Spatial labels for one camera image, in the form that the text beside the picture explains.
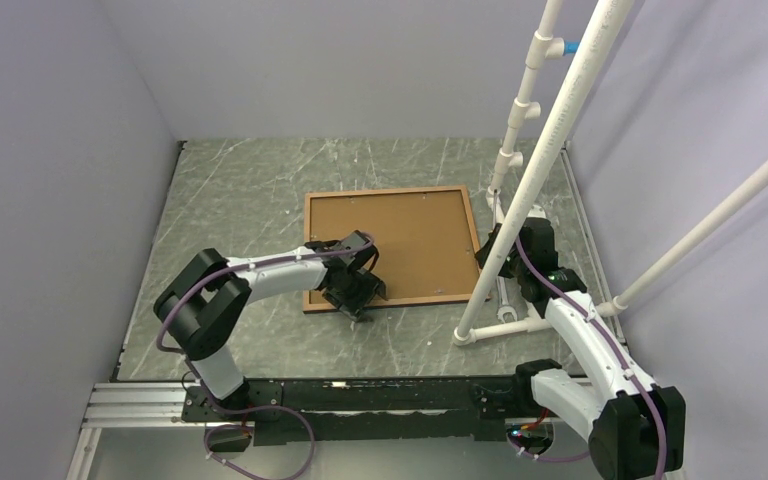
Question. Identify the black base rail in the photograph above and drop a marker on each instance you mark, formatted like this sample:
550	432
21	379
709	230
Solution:
279	411

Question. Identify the blue pipe valve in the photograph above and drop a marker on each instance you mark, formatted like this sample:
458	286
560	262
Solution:
569	47

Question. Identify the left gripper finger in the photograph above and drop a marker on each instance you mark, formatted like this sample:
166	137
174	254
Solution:
354	309
374	289

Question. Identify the silver 24mm wrench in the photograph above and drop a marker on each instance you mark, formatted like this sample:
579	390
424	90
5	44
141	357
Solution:
506	312

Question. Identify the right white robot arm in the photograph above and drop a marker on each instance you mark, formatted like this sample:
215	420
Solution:
633	427

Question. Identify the blue picture frame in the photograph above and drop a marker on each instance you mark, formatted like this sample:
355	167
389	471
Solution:
426	236

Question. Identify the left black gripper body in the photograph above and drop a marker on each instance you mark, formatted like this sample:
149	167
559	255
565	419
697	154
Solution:
356	290

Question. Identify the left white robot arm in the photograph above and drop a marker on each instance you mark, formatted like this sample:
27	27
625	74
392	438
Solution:
200	308

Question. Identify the white diagonal pole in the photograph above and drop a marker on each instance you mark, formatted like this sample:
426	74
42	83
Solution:
727	208

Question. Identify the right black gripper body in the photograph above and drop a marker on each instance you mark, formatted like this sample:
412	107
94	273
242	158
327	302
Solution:
514	265

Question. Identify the white PVC pipe structure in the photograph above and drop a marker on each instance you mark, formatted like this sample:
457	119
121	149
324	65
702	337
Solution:
598	38

